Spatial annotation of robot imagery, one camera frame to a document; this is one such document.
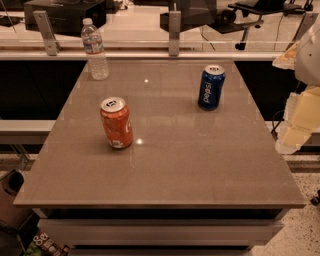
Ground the metal railing bracket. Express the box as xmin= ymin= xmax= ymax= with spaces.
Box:
xmin=293 ymin=12 xmax=319 ymax=42
xmin=169 ymin=11 xmax=181 ymax=56
xmin=33 ymin=10 xmax=60 ymax=56

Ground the right metal railing bracket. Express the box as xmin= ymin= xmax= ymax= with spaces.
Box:
xmin=293 ymin=12 xmax=319 ymax=42

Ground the blue pepsi can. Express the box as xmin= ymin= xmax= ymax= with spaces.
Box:
xmin=198 ymin=64 xmax=226 ymax=110

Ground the black box behind glass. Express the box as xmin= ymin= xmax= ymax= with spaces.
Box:
xmin=24 ymin=0 xmax=106 ymax=36

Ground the left metal railing bracket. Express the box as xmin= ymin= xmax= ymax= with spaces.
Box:
xmin=33 ymin=10 xmax=60 ymax=56

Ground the snack bag on floor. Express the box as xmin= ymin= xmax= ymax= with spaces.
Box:
xmin=24 ymin=230 xmax=70 ymax=256

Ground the brown bin at left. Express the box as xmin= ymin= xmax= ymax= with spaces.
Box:
xmin=0 ymin=170 xmax=32 ymax=229

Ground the black office chair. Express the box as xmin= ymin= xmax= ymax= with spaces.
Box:
xmin=210 ymin=0 xmax=314 ymax=51

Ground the orange coke can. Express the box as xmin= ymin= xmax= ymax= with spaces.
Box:
xmin=100 ymin=97 xmax=133 ymax=149

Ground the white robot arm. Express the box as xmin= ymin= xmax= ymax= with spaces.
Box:
xmin=273 ymin=24 xmax=320 ymax=155

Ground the middle metal railing bracket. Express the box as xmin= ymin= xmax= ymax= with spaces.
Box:
xmin=169 ymin=11 xmax=181 ymax=56

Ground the clear plastic water bottle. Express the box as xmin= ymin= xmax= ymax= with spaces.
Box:
xmin=81 ymin=18 xmax=109 ymax=80

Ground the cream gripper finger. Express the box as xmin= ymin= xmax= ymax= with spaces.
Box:
xmin=275 ymin=86 xmax=320 ymax=155
xmin=272 ymin=42 xmax=298 ymax=70

